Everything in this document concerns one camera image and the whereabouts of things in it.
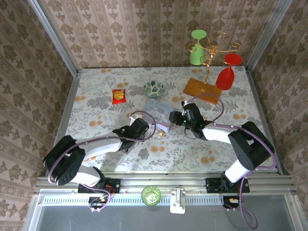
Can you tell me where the pale blue notebook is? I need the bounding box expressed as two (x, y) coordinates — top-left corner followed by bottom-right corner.
(143, 98), (180, 133)

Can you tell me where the green leaf pattern bowl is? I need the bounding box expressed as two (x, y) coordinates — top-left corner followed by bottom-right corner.
(143, 80), (166, 98)

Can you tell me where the red snack packet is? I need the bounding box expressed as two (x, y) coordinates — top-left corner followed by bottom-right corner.
(112, 89), (127, 105)

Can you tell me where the red plastic wine glass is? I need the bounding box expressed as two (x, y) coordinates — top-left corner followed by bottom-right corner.
(216, 53), (243, 91)

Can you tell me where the green plastic wine glass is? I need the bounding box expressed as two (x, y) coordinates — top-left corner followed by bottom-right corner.
(189, 29), (207, 66)

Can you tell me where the green transparent cup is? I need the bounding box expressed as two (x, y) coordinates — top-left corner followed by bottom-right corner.
(141, 185), (161, 207)

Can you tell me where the gold wire rack wooden base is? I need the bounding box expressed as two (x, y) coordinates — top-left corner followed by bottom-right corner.
(183, 32), (242, 105)

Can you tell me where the aluminium mounting rail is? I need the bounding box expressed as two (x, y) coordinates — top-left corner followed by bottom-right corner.
(35, 171), (295, 194)

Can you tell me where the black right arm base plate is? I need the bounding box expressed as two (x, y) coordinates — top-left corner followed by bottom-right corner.
(205, 177), (250, 193)

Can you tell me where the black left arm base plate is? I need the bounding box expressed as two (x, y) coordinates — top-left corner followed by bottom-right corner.
(78, 178), (121, 194)

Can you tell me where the slotted white cable duct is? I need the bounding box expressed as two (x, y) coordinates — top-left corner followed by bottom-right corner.
(42, 193), (226, 205)

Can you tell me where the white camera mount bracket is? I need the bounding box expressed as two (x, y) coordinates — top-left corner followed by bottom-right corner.
(169, 188), (186, 215)

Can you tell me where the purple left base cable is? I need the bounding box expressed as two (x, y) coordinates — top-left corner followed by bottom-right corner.
(79, 184), (112, 214)

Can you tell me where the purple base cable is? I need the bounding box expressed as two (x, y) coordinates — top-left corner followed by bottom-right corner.
(226, 177), (258, 229)
(79, 184), (112, 214)

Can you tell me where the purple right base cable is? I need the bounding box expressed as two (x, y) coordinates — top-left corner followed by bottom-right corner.
(226, 177), (258, 229)

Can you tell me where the aluminium frame post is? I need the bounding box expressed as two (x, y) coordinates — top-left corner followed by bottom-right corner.
(246, 0), (293, 71)
(28, 0), (80, 76)

